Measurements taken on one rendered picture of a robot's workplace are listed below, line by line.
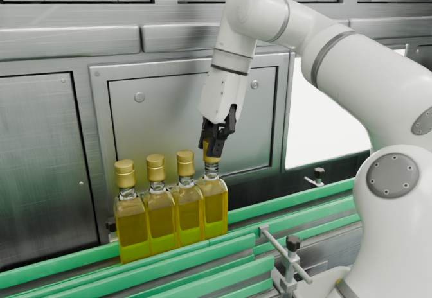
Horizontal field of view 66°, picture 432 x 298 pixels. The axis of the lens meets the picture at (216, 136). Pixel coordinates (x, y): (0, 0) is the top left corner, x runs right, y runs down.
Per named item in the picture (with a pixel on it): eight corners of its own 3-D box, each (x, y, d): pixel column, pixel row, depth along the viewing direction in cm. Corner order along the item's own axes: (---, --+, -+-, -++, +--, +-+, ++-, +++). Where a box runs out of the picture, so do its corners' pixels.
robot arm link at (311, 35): (304, 90, 42) (229, 28, 56) (362, 101, 49) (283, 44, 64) (340, 26, 38) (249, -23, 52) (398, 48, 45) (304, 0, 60)
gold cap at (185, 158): (191, 167, 68) (190, 148, 67) (197, 175, 65) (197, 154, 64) (174, 170, 67) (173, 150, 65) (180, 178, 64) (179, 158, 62)
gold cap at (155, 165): (163, 172, 66) (162, 152, 65) (168, 180, 63) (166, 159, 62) (145, 175, 65) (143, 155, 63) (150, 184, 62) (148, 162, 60)
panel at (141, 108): (380, 145, 113) (402, 42, 100) (388, 148, 110) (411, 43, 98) (107, 208, 78) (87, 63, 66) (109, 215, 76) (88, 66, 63)
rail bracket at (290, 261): (266, 252, 78) (269, 207, 74) (312, 307, 64) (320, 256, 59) (254, 255, 77) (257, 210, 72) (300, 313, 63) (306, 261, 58)
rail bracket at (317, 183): (307, 199, 101) (312, 160, 96) (323, 211, 95) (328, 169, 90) (296, 202, 99) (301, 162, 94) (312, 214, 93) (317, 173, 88)
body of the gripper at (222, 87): (203, 55, 65) (191, 110, 68) (225, 63, 56) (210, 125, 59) (236, 63, 68) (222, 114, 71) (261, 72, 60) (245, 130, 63)
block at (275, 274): (269, 280, 79) (270, 257, 77) (292, 311, 71) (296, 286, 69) (256, 284, 78) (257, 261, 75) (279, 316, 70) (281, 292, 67)
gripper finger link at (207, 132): (200, 113, 69) (193, 143, 71) (206, 118, 66) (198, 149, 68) (213, 115, 70) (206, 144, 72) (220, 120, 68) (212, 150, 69)
